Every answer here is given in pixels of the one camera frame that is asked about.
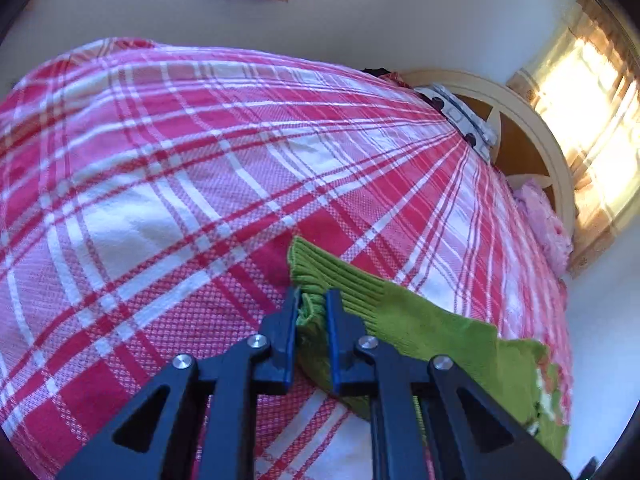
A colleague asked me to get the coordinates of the light pink blanket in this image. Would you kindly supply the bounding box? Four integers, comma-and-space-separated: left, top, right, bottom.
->
512, 180, 574, 277

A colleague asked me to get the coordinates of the green knitted sweater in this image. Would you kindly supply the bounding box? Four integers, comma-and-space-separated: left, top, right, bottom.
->
286, 236, 571, 466

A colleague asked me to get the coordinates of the white patterned pillow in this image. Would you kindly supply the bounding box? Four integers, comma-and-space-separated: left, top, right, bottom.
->
415, 82, 498, 162

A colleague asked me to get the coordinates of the cream wooden headboard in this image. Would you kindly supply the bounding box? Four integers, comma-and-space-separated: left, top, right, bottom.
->
400, 70, 577, 241

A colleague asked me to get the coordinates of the beige patterned curtain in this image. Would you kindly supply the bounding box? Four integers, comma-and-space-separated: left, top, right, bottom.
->
507, 0, 640, 277

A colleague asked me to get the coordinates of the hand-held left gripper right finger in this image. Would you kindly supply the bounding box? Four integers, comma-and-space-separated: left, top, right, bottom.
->
326, 288, 572, 480

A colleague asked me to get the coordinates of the red plaid bedsheet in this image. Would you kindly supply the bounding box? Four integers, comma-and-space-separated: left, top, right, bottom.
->
0, 37, 576, 480

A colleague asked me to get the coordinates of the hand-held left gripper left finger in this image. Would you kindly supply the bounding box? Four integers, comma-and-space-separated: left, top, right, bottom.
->
57, 286, 302, 480

